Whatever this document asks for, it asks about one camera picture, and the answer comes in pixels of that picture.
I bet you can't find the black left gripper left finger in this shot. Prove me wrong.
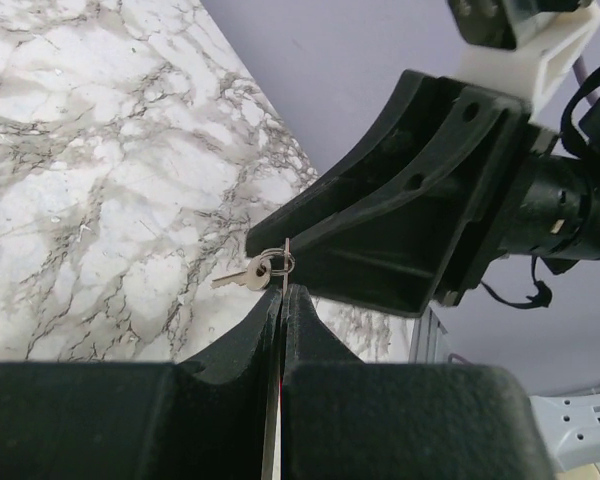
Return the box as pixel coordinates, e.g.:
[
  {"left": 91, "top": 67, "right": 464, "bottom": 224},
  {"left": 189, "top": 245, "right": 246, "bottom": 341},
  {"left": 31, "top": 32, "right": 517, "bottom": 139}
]
[{"left": 0, "top": 288, "right": 282, "bottom": 479}]

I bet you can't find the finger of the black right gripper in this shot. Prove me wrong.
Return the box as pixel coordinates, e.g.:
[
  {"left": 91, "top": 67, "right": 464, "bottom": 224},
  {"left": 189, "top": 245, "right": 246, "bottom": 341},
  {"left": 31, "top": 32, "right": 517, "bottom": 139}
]
[
  {"left": 245, "top": 179, "right": 457, "bottom": 316},
  {"left": 309, "top": 70, "right": 485, "bottom": 200}
]

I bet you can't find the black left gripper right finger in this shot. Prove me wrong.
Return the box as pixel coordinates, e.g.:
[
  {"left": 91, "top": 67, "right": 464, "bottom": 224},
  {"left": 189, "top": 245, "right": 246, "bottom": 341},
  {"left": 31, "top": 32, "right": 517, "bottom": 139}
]
[{"left": 281, "top": 285, "right": 554, "bottom": 479}]

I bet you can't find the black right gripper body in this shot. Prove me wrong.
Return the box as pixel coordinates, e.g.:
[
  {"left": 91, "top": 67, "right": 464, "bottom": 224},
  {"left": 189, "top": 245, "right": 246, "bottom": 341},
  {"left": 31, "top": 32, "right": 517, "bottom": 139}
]
[{"left": 409, "top": 78, "right": 533, "bottom": 308}]

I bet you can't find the small silver key bunch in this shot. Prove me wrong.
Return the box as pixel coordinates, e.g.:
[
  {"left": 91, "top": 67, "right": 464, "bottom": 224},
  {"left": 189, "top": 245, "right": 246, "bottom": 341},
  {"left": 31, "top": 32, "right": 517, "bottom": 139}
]
[{"left": 211, "top": 239, "right": 296, "bottom": 291}]

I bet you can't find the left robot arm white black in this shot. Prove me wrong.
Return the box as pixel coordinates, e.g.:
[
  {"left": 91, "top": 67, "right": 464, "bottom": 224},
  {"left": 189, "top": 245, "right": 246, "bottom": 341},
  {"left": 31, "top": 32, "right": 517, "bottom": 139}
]
[{"left": 0, "top": 285, "right": 600, "bottom": 479}]

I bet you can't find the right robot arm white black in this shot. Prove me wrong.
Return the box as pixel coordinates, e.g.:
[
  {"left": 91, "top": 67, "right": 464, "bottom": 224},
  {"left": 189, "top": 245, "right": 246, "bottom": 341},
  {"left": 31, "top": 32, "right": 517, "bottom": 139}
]
[{"left": 245, "top": 67, "right": 600, "bottom": 317}]

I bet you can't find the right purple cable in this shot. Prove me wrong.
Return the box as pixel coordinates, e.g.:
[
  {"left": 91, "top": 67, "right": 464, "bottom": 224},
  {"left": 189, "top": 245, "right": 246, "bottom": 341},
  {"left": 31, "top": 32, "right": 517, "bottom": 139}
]
[{"left": 569, "top": 54, "right": 596, "bottom": 101}]

